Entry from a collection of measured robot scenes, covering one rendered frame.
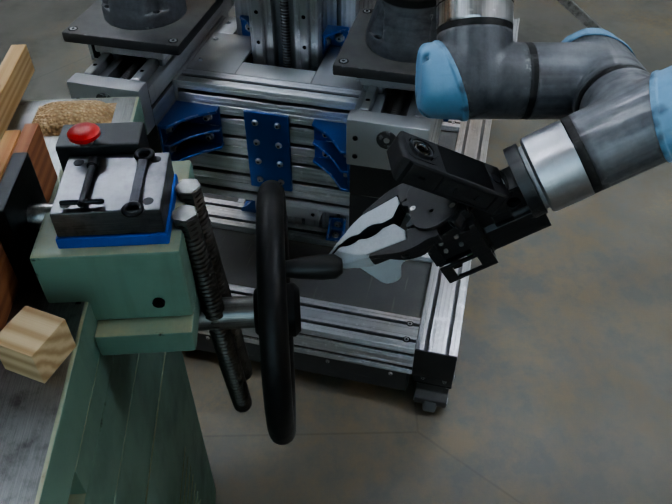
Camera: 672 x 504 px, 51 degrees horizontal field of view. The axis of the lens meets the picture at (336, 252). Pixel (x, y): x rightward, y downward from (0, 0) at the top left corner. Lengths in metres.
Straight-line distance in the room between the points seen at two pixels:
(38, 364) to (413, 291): 1.12
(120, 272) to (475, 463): 1.11
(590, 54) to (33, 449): 0.60
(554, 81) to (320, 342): 0.97
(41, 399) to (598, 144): 0.52
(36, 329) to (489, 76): 0.47
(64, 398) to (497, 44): 0.50
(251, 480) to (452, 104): 1.08
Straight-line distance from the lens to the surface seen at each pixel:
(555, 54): 0.72
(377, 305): 1.59
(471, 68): 0.69
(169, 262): 0.66
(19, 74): 1.04
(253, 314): 0.77
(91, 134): 0.70
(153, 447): 0.97
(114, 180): 0.68
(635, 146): 0.65
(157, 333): 0.70
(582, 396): 1.79
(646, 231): 2.27
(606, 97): 0.67
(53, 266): 0.68
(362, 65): 1.19
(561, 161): 0.64
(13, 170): 0.73
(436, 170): 0.61
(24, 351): 0.64
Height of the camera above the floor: 1.40
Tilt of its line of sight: 44 degrees down
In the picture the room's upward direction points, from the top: straight up
